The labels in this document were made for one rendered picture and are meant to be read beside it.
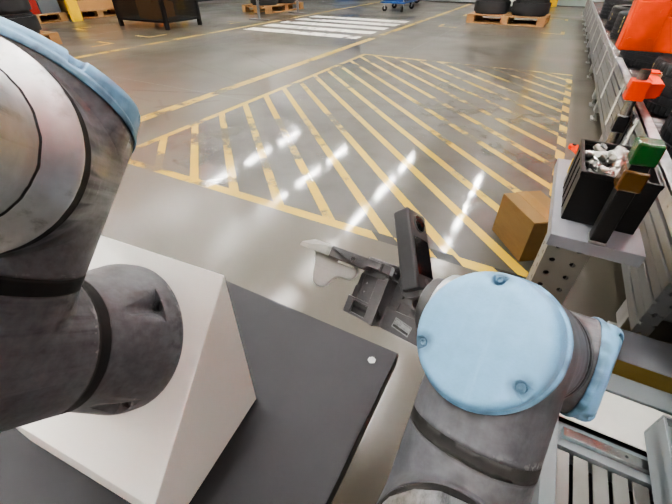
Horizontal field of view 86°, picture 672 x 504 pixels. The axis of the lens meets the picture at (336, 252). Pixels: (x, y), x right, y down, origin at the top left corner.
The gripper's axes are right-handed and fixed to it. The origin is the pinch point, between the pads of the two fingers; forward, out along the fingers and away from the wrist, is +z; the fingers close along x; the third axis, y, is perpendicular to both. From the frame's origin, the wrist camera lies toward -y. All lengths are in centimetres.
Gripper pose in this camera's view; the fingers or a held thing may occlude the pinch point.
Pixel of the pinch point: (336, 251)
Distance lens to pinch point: 57.1
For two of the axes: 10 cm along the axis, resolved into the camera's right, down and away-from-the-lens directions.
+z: -6.7, -2.4, 7.0
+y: -3.6, 9.3, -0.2
